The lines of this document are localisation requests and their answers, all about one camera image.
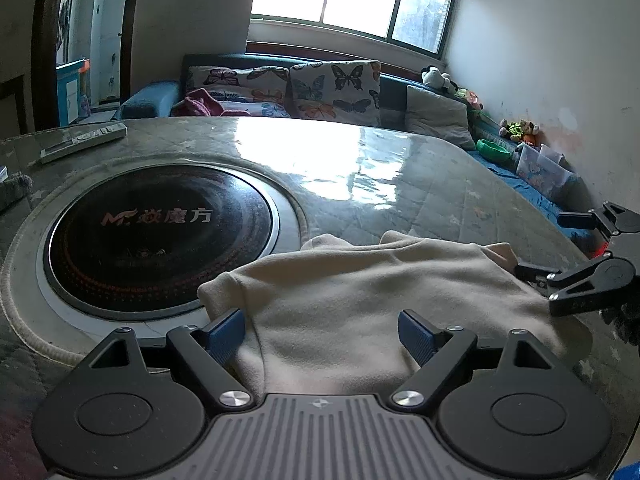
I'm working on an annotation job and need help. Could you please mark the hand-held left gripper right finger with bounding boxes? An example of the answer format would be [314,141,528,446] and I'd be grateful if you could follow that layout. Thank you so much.
[390,310,557,408]

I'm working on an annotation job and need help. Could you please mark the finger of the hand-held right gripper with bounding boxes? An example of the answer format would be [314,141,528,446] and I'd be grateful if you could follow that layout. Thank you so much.
[515,257,609,317]
[557,201,640,236]

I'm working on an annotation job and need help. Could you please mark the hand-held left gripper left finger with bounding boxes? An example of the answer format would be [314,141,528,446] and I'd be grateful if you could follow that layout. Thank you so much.
[75,308,252,409]

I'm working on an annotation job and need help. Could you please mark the cream sweatshirt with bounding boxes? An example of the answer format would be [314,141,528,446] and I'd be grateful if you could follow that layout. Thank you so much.
[197,230,593,397]

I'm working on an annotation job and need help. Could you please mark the hanging clothes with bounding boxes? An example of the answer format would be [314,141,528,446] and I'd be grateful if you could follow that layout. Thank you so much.
[59,4,72,52]

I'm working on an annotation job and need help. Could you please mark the clear plastic storage box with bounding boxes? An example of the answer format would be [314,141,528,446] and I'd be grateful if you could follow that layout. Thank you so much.
[514,142,579,202]

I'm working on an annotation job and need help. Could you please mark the brown and green plush toy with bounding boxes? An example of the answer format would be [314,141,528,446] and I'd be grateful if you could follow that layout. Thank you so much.
[499,118,539,148]

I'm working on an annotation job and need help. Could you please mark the green bowl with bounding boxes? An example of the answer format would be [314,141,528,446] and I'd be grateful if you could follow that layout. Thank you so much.
[475,138,514,164]

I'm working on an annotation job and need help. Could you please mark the round black induction cooktop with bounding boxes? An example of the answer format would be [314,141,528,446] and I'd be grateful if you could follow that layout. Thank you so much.
[2,160,308,366]

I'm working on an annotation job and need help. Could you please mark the colourful small toy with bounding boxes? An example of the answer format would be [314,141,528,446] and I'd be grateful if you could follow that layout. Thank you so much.
[456,87,484,112]

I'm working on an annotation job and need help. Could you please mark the grey pillow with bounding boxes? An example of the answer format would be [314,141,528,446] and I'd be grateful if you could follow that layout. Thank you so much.
[404,84,477,152]

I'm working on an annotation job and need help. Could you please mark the panda plush toy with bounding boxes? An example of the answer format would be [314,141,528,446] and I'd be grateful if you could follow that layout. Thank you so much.
[421,65,459,94]

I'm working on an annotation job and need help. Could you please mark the magenta garment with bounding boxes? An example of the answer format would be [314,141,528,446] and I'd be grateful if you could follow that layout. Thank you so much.
[169,88,252,119]

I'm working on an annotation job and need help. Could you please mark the teal sofa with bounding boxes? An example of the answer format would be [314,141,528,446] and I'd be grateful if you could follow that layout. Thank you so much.
[116,52,603,256]

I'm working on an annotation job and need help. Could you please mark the butterfly print cushion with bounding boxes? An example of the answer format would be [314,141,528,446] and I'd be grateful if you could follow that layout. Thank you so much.
[288,59,382,129]
[186,64,292,119]

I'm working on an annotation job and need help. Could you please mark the grey sock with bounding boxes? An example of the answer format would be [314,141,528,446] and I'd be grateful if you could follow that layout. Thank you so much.
[0,171,34,212]

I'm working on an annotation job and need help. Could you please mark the blue cabinet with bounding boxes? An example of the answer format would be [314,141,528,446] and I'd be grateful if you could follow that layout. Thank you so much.
[55,57,92,127]

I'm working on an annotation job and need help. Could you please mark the dark wooden door frame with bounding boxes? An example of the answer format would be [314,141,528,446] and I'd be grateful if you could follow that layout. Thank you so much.
[32,0,147,137]

